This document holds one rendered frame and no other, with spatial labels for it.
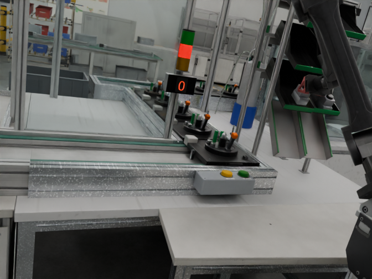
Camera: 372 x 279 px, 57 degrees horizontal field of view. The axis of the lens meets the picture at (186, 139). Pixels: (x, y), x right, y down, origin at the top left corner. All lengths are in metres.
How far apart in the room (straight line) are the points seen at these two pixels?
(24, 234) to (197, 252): 0.50
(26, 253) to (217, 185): 0.62
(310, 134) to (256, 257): 0.79
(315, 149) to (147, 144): 0.75
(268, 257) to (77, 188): 0.60
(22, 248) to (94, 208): 0.23
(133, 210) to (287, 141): 0.76
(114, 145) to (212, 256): 0.62
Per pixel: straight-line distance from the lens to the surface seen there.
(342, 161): 2.66
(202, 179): 1.15
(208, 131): 1.60
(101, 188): 1.13
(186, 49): 1.35
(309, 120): 1.68
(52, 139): 1.34
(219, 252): 0.99
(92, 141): 1.35
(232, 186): 1.21
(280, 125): 1.56
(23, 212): 1.06
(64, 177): 1.09
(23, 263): 1.17
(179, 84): 1.36
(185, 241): 1.00
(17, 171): 1.11
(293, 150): 1.53
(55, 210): 1.06
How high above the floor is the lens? 1.41
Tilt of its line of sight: 18 degrees down
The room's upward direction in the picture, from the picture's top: 11 degrees clockwise
